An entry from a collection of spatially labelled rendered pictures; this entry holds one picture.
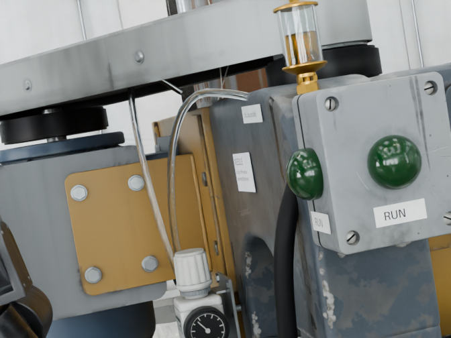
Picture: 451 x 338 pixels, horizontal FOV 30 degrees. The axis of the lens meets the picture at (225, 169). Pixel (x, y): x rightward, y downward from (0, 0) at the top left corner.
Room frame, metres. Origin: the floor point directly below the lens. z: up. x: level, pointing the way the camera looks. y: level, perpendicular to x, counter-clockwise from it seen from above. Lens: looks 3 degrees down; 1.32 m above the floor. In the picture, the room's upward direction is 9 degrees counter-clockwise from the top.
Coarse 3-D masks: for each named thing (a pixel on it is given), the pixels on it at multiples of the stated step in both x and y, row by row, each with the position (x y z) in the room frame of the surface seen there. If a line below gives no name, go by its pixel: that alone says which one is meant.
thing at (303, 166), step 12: (300, 156) 0.46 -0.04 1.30; (312, 156) 0.46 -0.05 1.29; (288, 168) 0.47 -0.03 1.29; (300, 168) 0.46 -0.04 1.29; (312, 168) 0.45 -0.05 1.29; (288, 180) 0.47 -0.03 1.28; (300, 180) 0.46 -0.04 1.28; (312, 180) 0.45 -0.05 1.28; (300, 192) 0.46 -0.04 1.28; (312, 192) 0.46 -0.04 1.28
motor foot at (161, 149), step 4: (164, 136) 1.00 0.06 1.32; (168, 136) 0.96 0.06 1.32; (160, 140) 1.03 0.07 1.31; (164, 140) 1.00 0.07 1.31; (168, 140) 0.97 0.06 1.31; (160, 144) 1.04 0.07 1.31; (164, 144) 1.00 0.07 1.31; (168, 144) 0.97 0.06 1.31; (156, 148) 1.05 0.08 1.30; (160, 148) 1.04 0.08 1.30; (164, 148) 1.01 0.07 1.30; (156, 152) 1.03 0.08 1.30; (160, 152) 0.99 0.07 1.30; (164, 152) 0.96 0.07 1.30; (176, 152) 0.95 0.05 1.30; (148, 156) 0.96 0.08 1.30; (152, 156) 0.96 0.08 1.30; (156, 156) 0.96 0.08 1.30; (160, 156) 0.96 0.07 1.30; (164, 156) 0.96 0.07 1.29
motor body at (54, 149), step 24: (48, 144) 0.87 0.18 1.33; (72, 144) 0.88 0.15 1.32; (96, 144) 0.89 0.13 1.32; (96, 312) 0.88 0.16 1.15; (120, 312) 0.89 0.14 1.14; (144, 312) 0.92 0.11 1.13; (48, 336) 0.88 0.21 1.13; (72, 336) 0.87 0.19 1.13; (96, 336) 0.88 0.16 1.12; (120, 336) 0.89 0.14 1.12; (144, 336) 0.91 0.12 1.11
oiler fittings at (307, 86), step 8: (296, 0) 0.53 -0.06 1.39; (280, 8) 0.53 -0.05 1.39; (296, 64) 0.52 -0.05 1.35; (304, 64) 0.52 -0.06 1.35; (312, 64) 0.52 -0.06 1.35; (320, 64) 0.53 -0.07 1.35; (288, 72) 0.53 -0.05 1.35; (296, 72) 0.53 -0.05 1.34; (304, 72) 0.53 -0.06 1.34; (312, 72) 0.53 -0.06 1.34; (304, 80) 0.53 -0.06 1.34; (312, 80) 0.53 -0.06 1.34; (304, 88) 0.53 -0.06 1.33; (312, 88) 0.53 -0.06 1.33
